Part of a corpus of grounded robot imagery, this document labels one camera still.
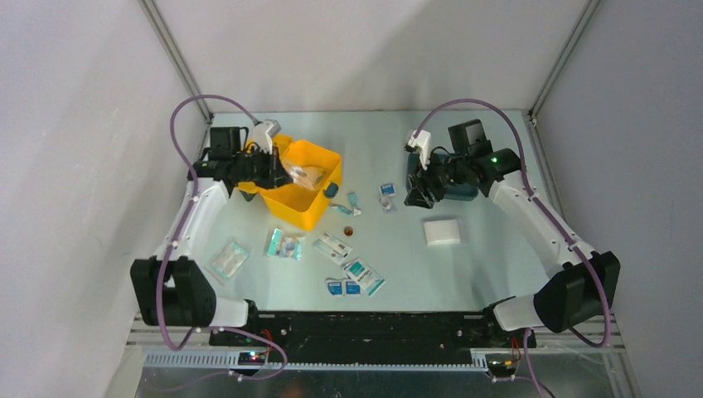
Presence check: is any dark teal divided tray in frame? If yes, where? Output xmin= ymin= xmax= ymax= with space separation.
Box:
xmin=405 ymin=153 xmax=479 ymax=201

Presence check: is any blue alcohol pad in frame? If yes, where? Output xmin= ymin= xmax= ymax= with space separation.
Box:
xmin=379 ymin=183 xmax=396 ymax=197
xmin=325 ymin=279 xmax=345 ymax=297
xmin=343 ymin=279 xmax=362 ymax=296

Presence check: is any teal tube upper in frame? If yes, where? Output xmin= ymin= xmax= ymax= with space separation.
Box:
xmin=347 ymin=192 xmax=361 ymax=216

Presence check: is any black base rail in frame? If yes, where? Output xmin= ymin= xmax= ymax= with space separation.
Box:
xmin=243 ymin=311 xmax=536 ymax=366

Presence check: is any teal tube lower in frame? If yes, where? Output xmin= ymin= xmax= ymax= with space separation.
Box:
xmin=329 ymin=203 xmax=354 ymax=216

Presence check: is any cotton swabs bag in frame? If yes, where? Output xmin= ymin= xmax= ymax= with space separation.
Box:
xmin=283 ymin=162 xmax=329 ymax=191

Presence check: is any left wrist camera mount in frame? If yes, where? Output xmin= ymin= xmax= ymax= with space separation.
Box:
xmin=250 ymin=119 xmax=281 ymax=154

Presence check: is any yellow medicine kit box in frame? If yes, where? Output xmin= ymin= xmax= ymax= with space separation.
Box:
xmin=238 ymin=135 xmax=343 ymax=231

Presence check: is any blue alcohol pad upper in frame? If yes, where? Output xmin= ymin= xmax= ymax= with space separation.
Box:
xmin=379 ymin=183 xmax=396 ymax=197

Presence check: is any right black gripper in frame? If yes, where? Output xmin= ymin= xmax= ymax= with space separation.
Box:
xmin=405 ymin=148 xmax=468 ymax=210

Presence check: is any teal bandage pack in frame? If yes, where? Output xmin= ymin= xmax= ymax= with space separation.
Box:
xmin=266 ymin=228 xmax=305 ymax=260

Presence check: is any blue alcohol pad left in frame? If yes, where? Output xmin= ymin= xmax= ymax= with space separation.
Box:
xmin=325 ymin=279 xmax=345 ymax=297

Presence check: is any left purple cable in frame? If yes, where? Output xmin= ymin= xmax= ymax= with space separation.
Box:
xmin=155 ymin=95 xmax=288 ymax=381

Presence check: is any blue alcohol pad right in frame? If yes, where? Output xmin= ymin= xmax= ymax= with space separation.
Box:
xmin=343 ymin=279 xmax=362 ymax=296

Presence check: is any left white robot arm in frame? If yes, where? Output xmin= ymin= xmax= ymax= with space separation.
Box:
xmin=130 ymin=119 xmax=293 ymax=346

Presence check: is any white gauze pad pack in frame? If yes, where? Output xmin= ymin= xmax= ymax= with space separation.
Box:
xmin=423 ymin=218 xmax=462 ymax=246

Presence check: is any teal tube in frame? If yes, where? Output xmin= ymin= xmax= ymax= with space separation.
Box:
xmin=329 ymin=203 xmax=354 ymax=216
xmin=347 ymin=192 xmax=361 ymax=216

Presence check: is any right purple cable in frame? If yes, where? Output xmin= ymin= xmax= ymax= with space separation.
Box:
xmin=415 ymin=99 xmax=612 ymax=398

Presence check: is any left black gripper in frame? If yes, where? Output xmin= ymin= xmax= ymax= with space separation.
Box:
xmin=233 ymin=144 xmax=293 ymax=191

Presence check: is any white teal striped packet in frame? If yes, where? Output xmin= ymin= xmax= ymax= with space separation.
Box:
xmin=313 ymin=232 xmax=353 ymax=265

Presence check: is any medical gauze dressing packet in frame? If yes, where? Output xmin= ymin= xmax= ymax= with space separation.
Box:
xmin=342 ymin=258 xmax=385 ymax=297

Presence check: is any purple cable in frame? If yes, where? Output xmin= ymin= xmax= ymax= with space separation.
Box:
xmin=415 ymin=99 xmax=612 ymax=398
xmin=155 ymin=95 xmax=288 ymax=381

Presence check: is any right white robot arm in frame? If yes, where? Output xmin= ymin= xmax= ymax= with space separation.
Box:
xmin=405 ymin=119 xmax=620 ymax=347

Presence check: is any clear teal sterile pouch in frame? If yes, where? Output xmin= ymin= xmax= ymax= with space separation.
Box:
xmin=206 ymin=240 xmax=250 ymax=284

